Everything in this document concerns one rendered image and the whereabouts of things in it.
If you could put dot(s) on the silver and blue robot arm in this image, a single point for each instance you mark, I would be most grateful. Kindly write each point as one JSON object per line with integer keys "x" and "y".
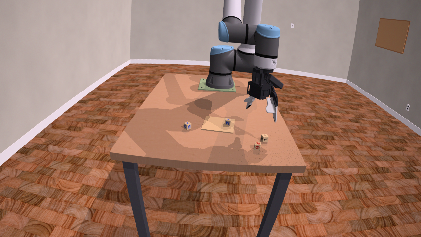
{"x": 259, "y": 44}

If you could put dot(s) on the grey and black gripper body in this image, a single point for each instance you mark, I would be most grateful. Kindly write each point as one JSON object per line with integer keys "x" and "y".
{"x": 260, "y": 86}

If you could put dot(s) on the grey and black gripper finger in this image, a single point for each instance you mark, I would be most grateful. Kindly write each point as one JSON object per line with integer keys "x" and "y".
{"x": 272, "y": 104}
{"x": 249, "y": 101}

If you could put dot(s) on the tan flat mat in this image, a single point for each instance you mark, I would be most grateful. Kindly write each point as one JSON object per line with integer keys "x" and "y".
{"x": 217, "y": 124}

